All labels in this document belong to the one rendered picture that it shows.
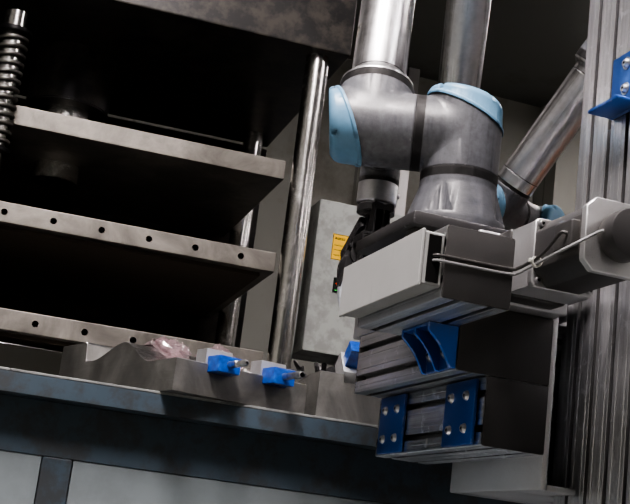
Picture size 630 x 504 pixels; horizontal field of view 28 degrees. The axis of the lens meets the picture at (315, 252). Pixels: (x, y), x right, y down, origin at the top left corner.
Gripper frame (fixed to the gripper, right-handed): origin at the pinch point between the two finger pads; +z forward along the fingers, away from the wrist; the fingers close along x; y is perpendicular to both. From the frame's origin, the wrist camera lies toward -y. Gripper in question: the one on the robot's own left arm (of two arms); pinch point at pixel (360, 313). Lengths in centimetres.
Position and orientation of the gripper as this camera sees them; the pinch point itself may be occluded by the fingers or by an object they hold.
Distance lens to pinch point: 231.0
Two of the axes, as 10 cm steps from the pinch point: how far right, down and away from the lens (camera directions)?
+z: -1.2, 9.6, -2.4
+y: 2.9, -2.0, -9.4
